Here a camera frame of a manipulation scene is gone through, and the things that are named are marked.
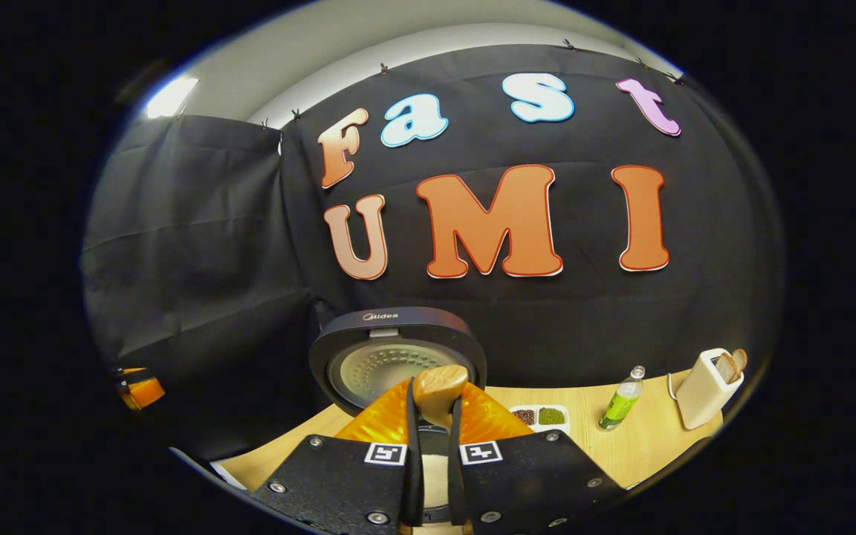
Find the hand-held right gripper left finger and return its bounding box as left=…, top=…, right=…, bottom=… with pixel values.
left=250, top=377, right=425, bottom=535

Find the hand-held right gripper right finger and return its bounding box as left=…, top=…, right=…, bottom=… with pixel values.
left=449, top=379, right=626, bottom=535

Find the wooden spoon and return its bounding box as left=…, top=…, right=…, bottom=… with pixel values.
left=412, top=364, right=470, bottom=430

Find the black silver rice cooker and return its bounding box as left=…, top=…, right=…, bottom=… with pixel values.
left=308, top=306, right=488, bottom=527

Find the white divided grain dish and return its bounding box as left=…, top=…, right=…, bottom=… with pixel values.
left=508, top=404, right=571, bottom=435

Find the green label plastic bottle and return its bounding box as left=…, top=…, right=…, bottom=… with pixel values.
left=597, top=365, right=646, bottom=432

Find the black backdrop cloth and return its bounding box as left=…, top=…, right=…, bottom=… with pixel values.
left=80, top=43, right=784, bottom=461

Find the white toaster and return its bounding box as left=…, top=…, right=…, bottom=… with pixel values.
left=675, top=348, right=745, bottom=431

